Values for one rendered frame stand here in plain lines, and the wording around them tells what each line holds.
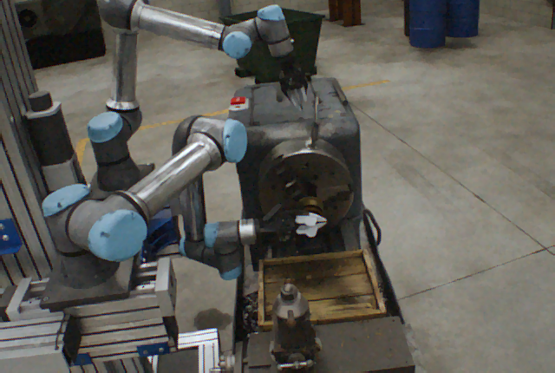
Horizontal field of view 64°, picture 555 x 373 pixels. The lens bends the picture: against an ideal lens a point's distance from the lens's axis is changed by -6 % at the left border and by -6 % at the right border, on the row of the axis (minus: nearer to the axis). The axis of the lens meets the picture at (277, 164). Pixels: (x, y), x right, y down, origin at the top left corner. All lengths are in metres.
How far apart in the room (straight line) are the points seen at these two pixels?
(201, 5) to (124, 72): 9.89
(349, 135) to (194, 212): 0.60
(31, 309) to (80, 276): 0.19
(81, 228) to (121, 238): 0.09
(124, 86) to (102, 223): 0.73
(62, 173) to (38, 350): 0.47
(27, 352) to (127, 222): 0.43
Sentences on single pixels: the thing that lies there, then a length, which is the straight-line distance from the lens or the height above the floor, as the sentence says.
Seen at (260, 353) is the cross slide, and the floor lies 0.97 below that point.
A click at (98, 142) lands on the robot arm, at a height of 1.33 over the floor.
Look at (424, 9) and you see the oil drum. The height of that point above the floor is 0.62.
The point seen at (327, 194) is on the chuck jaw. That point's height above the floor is 1.10.
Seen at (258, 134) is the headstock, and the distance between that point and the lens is 1.66.
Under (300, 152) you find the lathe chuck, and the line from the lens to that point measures 1.50.
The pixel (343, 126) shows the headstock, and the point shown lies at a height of 1.24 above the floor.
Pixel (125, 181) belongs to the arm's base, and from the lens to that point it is 1.63.
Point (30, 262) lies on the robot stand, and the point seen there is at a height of 1.13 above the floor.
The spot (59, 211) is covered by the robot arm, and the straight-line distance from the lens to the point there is 1.14.
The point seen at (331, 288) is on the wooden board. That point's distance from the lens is 1.49.
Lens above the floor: 1.88
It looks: 27 degrees down
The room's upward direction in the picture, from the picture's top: 6 degrees counter-clockwise
